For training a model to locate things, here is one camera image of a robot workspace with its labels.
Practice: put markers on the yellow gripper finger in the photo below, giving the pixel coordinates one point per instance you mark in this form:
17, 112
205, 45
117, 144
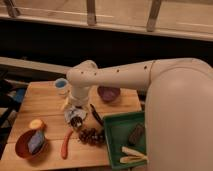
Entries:
65, 104

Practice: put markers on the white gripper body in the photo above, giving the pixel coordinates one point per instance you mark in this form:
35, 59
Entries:
79, 96

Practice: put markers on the purple bowl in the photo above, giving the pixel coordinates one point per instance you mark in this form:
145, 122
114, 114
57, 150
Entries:
108, 94

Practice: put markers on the red bowl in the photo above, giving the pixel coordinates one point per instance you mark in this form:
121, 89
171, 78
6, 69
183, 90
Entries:
21, 146

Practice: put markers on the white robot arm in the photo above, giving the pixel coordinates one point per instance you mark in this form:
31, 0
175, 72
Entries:
178, 107

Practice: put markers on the blue and white cup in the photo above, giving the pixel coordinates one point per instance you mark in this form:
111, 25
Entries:
62, 86

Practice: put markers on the yellow orange fruit toy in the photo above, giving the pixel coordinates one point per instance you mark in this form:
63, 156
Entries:
37, 124

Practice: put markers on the dark grape bunch toy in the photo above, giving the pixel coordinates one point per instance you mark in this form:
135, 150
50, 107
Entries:
92, 137

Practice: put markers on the orange carrot toy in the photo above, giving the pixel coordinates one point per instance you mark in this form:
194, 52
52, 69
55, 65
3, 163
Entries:
64, 147

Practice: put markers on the green plastic tray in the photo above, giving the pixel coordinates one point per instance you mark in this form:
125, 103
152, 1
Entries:
117, 129

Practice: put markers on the wooden table railing bar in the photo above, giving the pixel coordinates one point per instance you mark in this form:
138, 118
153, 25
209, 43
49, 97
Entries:
33, 65

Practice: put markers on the brown block in tray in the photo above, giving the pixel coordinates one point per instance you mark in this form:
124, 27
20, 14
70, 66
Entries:
136, 134

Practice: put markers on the yellow corn cob toy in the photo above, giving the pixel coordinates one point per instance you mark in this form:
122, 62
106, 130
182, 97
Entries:
132, 156

